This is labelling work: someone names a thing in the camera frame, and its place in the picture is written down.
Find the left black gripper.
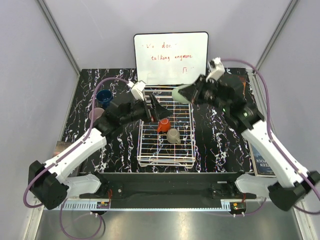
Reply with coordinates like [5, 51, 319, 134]
[120, 94, 173, 125]

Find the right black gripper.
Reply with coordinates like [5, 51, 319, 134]
[178, 74, 229, 113]

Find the pale green cup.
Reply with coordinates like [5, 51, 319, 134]
[171, 84, 194, 104]

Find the orange cup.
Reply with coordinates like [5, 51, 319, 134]
[157, 118, 171, 133]

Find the dark blue mug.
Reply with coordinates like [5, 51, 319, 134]
[96, 89, 113, 109]

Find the mauve purple mug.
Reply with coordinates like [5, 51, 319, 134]
[88, 107, 105, 123]

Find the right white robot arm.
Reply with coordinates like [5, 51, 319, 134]
[172, 74, 320, 211]

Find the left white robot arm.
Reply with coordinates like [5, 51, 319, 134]
[27, 94, 173, 210]

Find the beige mug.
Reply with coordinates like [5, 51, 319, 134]
[166, 128, 181, 144]

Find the white whiteboard with red writing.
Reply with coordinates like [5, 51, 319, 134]
[133, 31, 209, 86]

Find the dark book with lit windows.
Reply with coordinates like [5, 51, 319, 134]
[235, 75, 247, 96]

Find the A Tale of Two Cities book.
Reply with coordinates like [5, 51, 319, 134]
[52, 140, 81, 176]

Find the blue Nineteen Eighty-Four book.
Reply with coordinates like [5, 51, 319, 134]
[249, 143, 276, 178]

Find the left small circuit board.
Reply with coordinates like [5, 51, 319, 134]
[97, 201, 110, 209]

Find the small circuit board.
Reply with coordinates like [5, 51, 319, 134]
[232, 202, 246, 210]
[97, 201, 110, 209]

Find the right small circuit board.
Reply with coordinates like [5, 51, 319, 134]
[232, 202, 246, 210]

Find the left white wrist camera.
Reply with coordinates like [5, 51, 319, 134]
[127, 80, 146, 101]

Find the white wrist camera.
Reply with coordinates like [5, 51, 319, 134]
[127, 80, 146, 101]
[206, 57, 225, 81]

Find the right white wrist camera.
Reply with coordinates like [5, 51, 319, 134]
[206, 57, 225, 81]

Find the white wire dish rack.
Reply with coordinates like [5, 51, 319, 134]
[137, 85, 196, 169]

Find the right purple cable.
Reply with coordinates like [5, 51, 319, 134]
[221, 58, 320, 216]

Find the purple cable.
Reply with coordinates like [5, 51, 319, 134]
[22, 77, 136, 208]
[221, 58, 320, 216]

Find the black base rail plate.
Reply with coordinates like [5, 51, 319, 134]
[79, 171, 257, 209]

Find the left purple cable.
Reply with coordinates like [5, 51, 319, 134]
[22, 77, 136, 208]

